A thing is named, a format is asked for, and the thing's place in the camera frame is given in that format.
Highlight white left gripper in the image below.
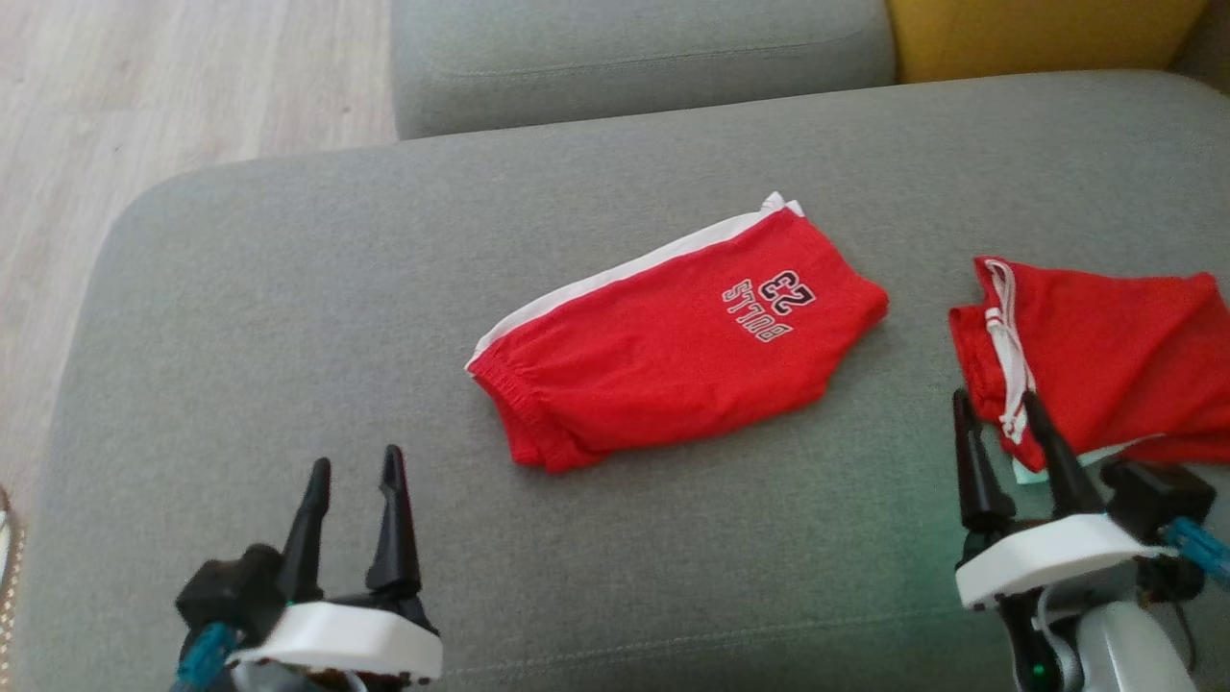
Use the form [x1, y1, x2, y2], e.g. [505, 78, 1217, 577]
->
[225, 443, 446, 689]

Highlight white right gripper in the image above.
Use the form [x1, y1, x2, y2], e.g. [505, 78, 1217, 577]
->
[950, 387, 1156, 613]

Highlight red white basketball jersey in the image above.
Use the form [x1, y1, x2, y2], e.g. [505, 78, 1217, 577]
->
[947, 255, 1230, 485]

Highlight red basketball shorts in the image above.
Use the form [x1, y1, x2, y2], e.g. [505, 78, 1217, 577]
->
[464, 191, 891, 475]

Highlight grey sofa seat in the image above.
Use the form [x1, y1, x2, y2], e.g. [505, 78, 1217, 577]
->
[13, 68, 1230, 692]

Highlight yellow cushion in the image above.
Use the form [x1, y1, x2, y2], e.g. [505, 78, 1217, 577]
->
[883, 0, 1213, 86]

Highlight grey sofa back cushion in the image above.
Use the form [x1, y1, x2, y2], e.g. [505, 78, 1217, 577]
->
[388, 0, 900, 143]

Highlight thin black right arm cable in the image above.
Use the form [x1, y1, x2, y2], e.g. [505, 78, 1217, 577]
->
[1142, 575, 1199, 676]

